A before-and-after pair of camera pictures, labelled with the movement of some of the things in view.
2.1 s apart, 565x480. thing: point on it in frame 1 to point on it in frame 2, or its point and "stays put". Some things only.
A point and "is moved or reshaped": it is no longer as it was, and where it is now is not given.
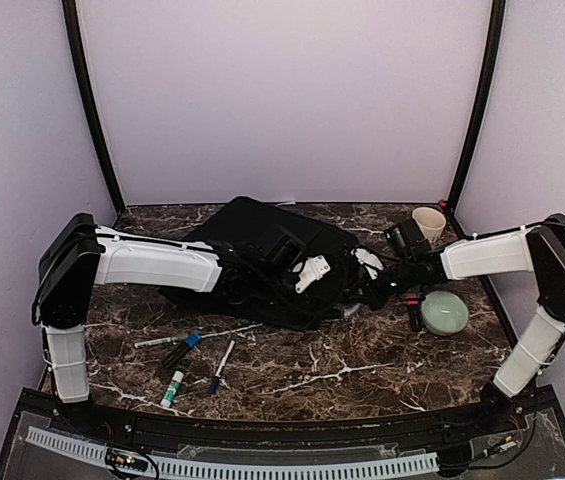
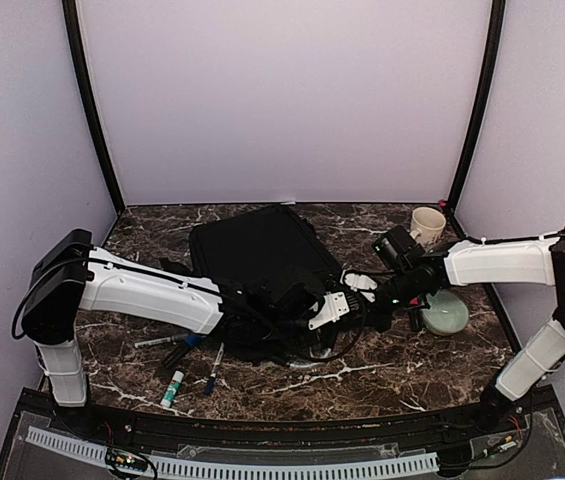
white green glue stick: x=173 y=389 stays put
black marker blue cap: x=192 y=340 stays put
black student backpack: x=276 y=266 is moved or reshaped
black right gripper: x=375 y=295 to x=379 y=319
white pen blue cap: x=214 y=382 is moved or reshaped
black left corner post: x=82 y=79 stays put
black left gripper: x=304 y=301 to x=299 y=344
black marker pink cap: x=415 y=315 stays put
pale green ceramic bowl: x=444 y=313 stays put
